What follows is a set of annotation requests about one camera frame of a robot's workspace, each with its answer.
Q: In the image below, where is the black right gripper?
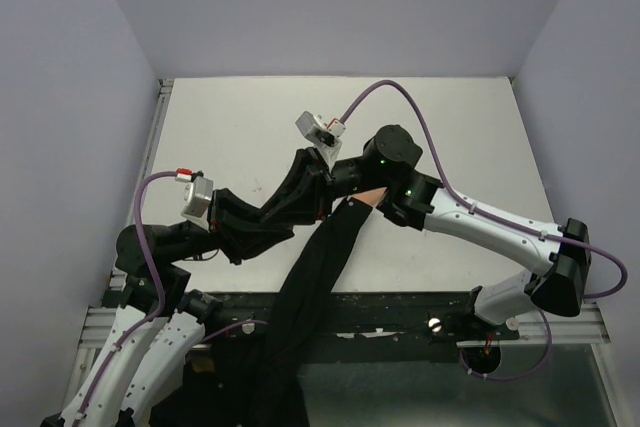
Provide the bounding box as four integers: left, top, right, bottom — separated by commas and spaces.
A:
257, 150, 391, 232

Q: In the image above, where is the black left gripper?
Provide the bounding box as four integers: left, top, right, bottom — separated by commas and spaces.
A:
171, 184, 292, 262

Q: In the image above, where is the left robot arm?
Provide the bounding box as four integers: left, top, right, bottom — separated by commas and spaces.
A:
42, 178, 293, 426

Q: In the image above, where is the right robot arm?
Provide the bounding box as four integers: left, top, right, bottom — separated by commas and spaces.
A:
260, 125, 590, 339

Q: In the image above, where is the black sleeve forearm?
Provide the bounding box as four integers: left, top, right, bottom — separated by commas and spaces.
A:
216, 197, 374, 426

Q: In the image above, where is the mannequin hand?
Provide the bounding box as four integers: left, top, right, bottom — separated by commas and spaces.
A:
351, 188, 387, 208

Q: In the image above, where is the metal sheet panel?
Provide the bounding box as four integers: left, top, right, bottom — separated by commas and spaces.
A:
299, 345, 616, 426

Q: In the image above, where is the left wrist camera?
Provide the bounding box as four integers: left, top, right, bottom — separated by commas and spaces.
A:
181, 176, 214, 220

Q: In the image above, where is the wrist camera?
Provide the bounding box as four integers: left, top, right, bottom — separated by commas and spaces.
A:
181, 176, 214, 220
295, 111, 345, 170

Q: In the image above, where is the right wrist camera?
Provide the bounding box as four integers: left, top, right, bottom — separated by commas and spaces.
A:
295, 111, 345, 170

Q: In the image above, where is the aluminium rail frame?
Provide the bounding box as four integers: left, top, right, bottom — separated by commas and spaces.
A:
74, 77, 614, 398

